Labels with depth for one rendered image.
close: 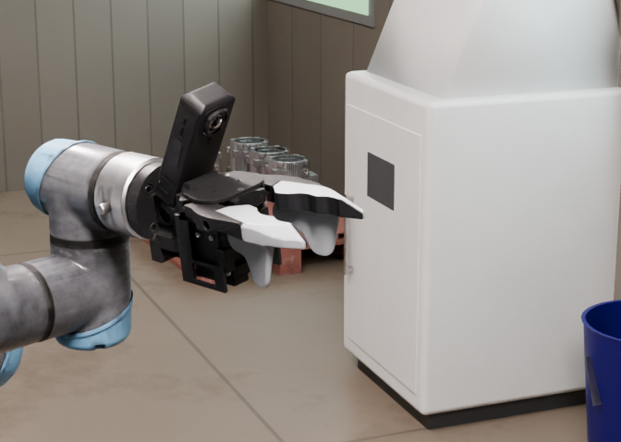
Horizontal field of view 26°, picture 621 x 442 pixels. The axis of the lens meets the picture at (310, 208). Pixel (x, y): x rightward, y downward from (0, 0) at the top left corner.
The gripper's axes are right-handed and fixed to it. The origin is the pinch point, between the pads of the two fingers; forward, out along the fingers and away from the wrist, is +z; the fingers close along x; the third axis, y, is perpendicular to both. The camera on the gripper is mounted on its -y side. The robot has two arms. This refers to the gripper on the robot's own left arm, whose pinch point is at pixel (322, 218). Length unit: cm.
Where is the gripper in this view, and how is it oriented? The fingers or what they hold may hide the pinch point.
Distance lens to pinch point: 106.5
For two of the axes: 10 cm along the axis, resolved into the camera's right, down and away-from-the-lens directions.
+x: -6.6, 3.2, -6.8
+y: 0.9, 9.3, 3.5
